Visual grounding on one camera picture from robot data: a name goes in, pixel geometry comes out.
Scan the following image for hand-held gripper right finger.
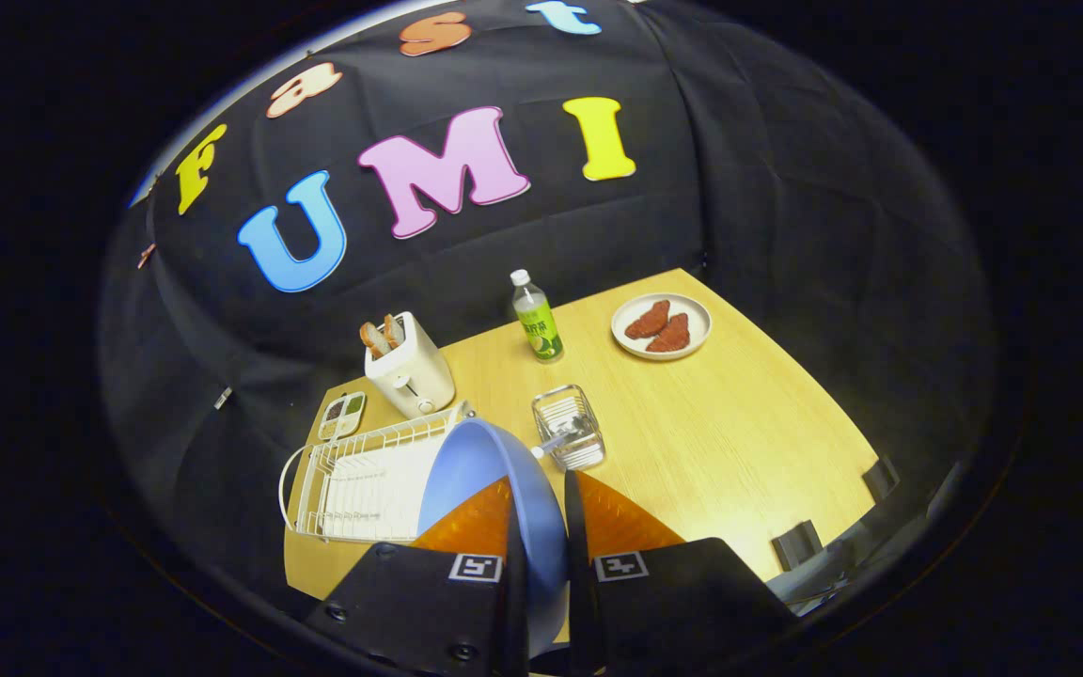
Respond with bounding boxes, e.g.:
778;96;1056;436
564;470;798;677

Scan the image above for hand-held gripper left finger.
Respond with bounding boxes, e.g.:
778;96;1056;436
305;475;531;677

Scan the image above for metal wire basket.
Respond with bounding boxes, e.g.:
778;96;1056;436
531;384;607;471

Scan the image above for blue plate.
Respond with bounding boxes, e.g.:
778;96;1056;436
417;418;569;659

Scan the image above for metal spoon with white handle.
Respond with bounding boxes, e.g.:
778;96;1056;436
530;420;591;462

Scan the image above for white wire dish rack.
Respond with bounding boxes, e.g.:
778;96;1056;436
278;401;477;544

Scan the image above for white plate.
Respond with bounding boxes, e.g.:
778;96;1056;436
611;292;713;362

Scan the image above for small black block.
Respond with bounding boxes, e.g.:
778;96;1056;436
771;520;824;572
863;456;902;501

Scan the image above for white divided sauce tray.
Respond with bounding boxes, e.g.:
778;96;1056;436
317;390;368;442

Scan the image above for white toaster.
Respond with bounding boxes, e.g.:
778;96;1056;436
364;312;457;419

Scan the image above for green label drink bottle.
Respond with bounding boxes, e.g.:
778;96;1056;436
510;269;565;364

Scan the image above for red meat slice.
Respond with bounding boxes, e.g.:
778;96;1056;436
645;313;691;354
624;299;671;340

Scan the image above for black backdrop cloth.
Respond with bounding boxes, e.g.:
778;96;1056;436
98;0;1003;622

